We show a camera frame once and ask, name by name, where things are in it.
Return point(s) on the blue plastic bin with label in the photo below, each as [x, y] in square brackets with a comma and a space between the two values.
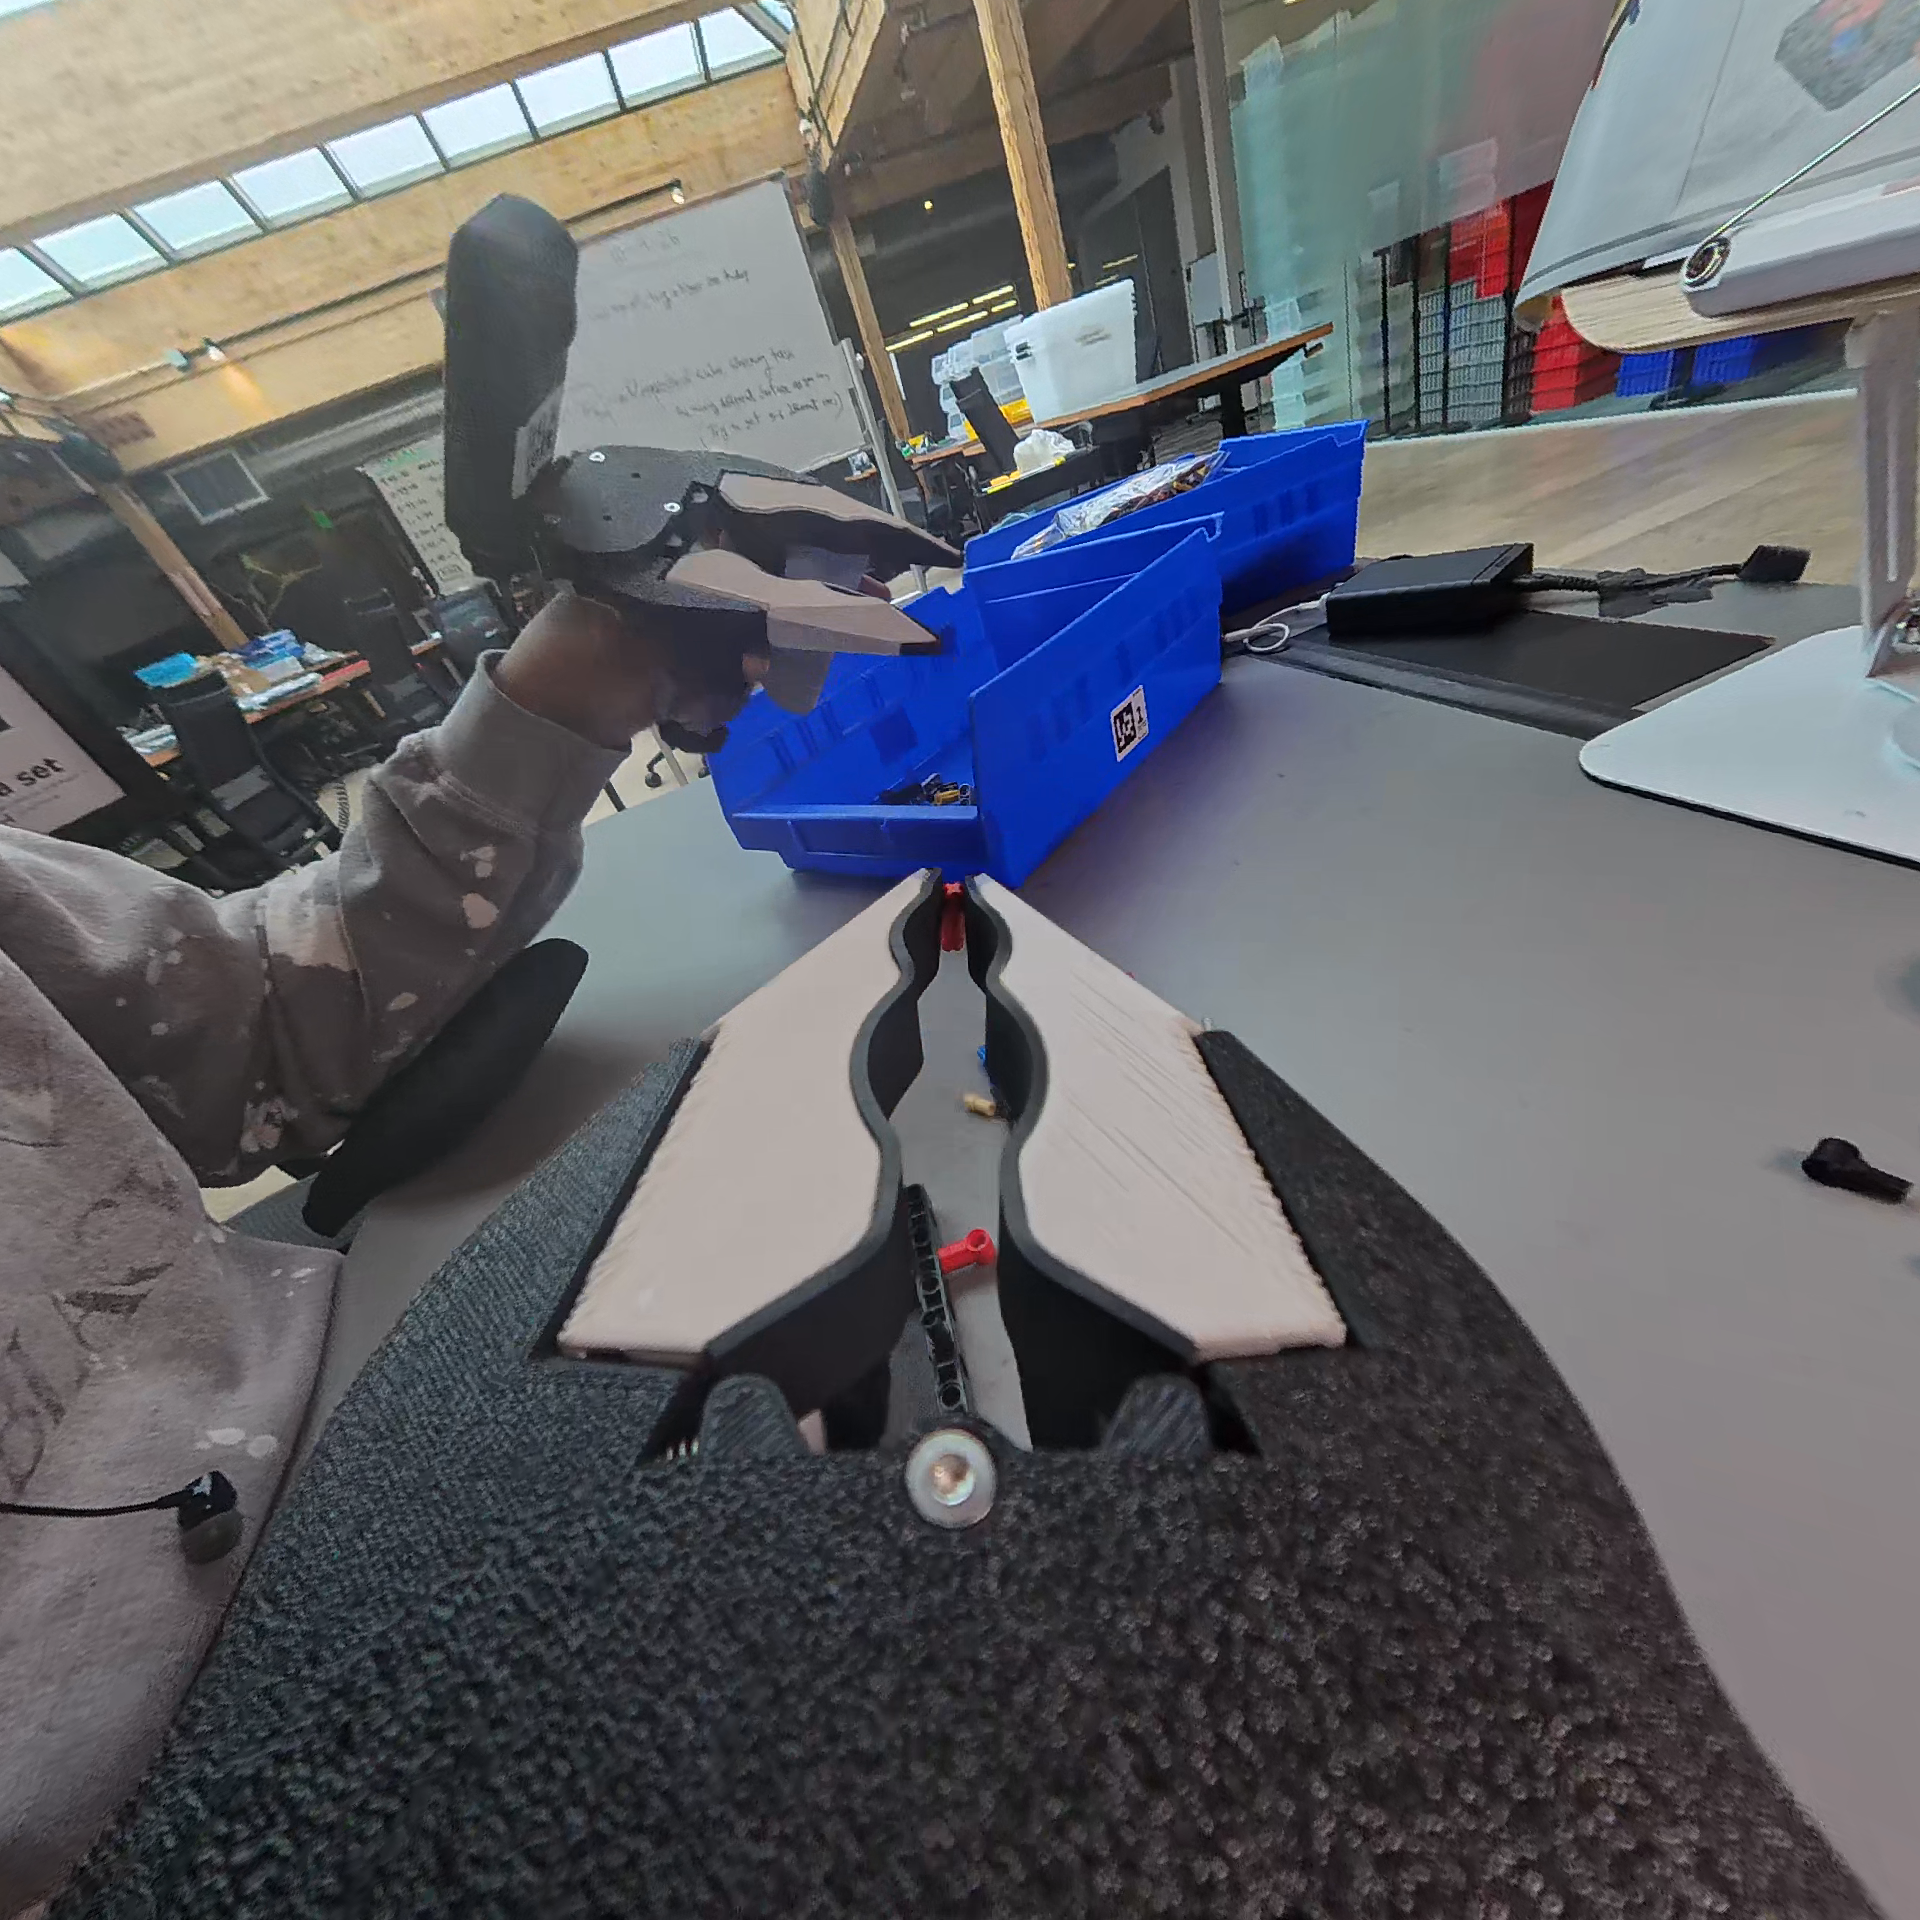
[1079, 705]

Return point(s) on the white storage tote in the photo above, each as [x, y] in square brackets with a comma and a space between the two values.
[1074, 352]

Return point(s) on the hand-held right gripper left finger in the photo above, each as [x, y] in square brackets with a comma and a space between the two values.
[735, 1184]

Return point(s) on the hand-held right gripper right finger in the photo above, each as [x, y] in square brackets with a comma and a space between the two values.
[1155, 1184]

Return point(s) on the toy instruction booklet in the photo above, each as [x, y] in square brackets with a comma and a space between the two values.
[1695, 136]

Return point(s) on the black-framed tag sign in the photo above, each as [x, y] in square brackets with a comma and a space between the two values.
[59, 751]

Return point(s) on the grey desk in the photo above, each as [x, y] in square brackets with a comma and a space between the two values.
[1499, 976]

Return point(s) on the red toy pin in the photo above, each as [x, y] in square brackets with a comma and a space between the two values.
[954, 914]

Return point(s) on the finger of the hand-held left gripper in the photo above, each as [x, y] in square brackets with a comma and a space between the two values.
[793, 608]
[841, 519]

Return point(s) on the stack of clear storage boxes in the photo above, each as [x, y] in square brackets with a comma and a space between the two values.
[976, 358]

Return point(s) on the black toy connector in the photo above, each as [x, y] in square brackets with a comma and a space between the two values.
[1853, 1170]

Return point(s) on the person's left hand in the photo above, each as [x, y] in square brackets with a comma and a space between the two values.
[600, 667]

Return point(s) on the person's grey sweatshirt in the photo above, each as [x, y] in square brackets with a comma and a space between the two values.
[123, 1276]

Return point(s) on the heap of dark toy parts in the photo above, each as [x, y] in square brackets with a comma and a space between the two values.
[923, 793]

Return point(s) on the long wooden table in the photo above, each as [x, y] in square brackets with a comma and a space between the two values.
[1200, 367]

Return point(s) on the cluttered work table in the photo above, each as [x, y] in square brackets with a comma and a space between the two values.
[248, 667]

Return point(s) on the pile of small toy pins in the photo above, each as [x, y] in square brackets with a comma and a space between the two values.
[980, 1107]

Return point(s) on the black office chair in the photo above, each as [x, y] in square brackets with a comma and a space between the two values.
[248, 780]
[982, 420]

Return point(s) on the handwritten paper chart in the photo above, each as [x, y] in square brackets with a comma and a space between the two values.
[414, 511]

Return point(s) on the clear bag of toy parts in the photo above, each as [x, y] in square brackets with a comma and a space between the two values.
[1127, 502]

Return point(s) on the white crumpled bag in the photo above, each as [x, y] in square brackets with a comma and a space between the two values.
[1049, 452]

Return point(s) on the person's left forearm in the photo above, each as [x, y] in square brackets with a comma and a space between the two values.
[422, 901]

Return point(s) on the black toy frame assembly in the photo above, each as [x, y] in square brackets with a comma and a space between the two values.
[933, 1303]

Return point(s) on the rack of red and blue bins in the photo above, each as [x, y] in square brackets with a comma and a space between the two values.
[1481, 329]

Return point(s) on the black power adapter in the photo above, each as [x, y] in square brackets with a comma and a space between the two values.
[1426, 588]

